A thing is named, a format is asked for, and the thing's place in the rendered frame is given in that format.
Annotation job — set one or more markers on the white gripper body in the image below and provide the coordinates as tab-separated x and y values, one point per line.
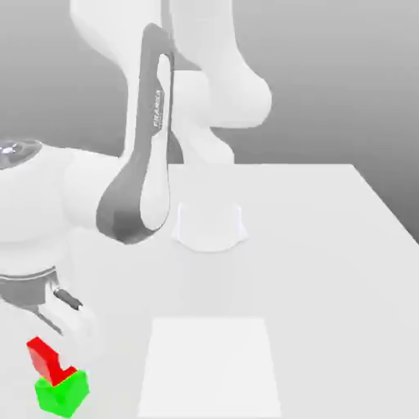
77	327

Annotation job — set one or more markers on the small red cube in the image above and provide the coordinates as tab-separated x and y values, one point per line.
42	358

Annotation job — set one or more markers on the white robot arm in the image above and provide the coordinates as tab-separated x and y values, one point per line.
81	193

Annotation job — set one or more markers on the small green cube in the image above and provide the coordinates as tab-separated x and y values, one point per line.
60	397

